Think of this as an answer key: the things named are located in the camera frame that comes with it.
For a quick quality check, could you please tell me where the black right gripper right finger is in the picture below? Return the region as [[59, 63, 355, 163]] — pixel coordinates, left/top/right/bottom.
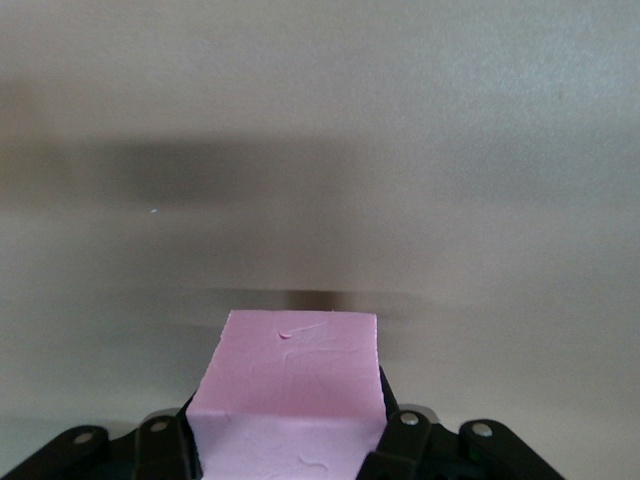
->
[[357, 367, 569, 480]]

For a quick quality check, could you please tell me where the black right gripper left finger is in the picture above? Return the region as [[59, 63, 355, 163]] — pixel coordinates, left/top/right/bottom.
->
[[0, 407, 204, 480]]

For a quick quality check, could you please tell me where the pink foam cube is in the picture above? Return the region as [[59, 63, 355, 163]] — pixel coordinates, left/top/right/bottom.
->
[[185, 309, 389, 480]]

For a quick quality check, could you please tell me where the brown table cover sheet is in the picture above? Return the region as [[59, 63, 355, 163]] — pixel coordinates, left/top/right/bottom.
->
[[0, 0, 640, 480]]

